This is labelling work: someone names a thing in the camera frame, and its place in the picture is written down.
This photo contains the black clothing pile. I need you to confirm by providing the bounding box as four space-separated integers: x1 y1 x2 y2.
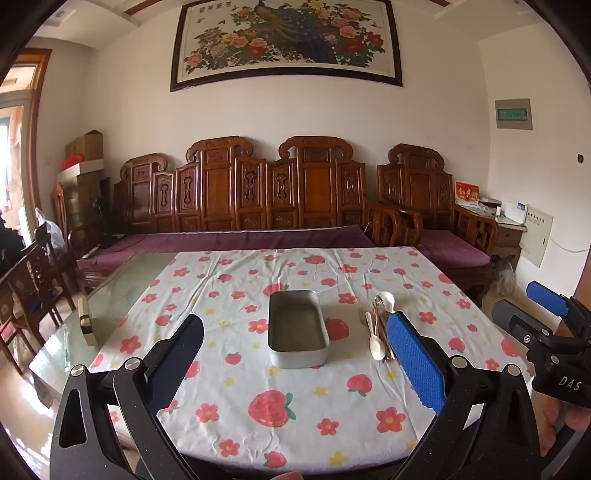
0 217 25 280

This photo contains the rectangular metal tin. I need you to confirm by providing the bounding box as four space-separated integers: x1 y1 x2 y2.
268 290 330 369

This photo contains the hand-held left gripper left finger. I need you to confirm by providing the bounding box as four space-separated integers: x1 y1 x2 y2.
50 315 206 480

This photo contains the white plastic bag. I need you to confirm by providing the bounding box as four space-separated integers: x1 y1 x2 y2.
34 208 65 252

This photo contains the green wall panel box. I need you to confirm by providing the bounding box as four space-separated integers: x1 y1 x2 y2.
495 98 533 131

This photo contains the purple armchair cushion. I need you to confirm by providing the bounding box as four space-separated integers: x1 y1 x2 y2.
418 229 492 267

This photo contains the person's right hand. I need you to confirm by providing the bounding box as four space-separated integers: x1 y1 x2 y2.
539 398 591 467

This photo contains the wooden door frame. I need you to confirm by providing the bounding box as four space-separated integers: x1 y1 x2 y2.
0 48 52 232

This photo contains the purple sofa cushion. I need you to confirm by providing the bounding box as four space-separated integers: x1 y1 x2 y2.
76 225 377 273

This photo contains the wooden side table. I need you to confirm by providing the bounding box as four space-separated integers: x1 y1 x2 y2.
457 203 527 269

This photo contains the small box with black band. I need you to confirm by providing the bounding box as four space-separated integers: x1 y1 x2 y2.
78 298 98 347

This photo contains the white flat carton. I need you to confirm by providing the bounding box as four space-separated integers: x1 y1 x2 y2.
56 160 105 180

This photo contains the stack of green cartons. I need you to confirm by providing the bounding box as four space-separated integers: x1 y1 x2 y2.
58 175 112 241

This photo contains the carved wooden sofa bench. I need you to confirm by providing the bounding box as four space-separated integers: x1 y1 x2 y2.
68 135 423 296

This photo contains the clear plastic bag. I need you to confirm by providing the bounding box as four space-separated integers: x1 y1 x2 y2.
492 258 517 296

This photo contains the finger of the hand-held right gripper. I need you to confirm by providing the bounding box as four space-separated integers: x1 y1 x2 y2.
492 299 553 345
526 280 591 325

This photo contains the carved wooden armchair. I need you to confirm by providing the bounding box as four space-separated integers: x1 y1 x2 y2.
378 143 499 308

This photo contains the red desk calendar card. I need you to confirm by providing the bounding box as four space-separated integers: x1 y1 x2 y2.
455 181 479 205

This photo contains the white telephone device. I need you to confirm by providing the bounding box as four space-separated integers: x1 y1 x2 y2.
503 200 528 225

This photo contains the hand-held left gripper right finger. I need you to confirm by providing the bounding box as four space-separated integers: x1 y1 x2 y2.
385 311 541 480

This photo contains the wooden dining chair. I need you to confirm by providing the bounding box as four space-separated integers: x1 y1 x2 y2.
0 224 77 376

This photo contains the floral strawberry tablecloth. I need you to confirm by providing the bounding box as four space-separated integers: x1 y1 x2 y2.
88 247 536 472

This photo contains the framed peacock painting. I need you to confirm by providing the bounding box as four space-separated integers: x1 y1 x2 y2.
170 0 403 92

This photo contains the brown cardboard box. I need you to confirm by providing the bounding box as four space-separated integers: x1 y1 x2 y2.
65 130 103 162

